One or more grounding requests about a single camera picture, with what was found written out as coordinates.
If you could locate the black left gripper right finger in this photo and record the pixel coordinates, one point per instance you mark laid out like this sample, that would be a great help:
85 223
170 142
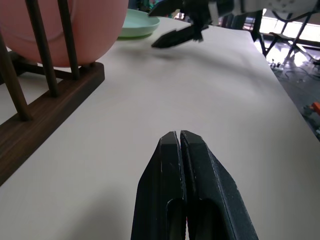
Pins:
210 180

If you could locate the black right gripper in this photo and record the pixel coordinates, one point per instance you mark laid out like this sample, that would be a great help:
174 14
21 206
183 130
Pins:
196 11

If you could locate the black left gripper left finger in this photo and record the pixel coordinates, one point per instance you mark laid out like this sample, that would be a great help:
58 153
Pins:
160 180

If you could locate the dark wooden dish rack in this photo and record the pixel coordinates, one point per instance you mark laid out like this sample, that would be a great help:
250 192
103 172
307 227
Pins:
75 87

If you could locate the green plate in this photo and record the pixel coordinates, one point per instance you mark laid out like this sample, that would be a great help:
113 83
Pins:
140 25

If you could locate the pink plate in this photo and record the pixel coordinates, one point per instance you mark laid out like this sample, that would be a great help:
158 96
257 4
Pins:
100 27

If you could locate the white dotted cloth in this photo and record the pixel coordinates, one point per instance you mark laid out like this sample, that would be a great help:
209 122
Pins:
295 4

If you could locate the orange object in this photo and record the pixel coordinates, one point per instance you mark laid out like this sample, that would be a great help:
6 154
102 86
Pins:
317 107

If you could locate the black metal frame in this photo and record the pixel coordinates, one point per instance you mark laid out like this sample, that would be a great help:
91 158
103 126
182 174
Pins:
297 27

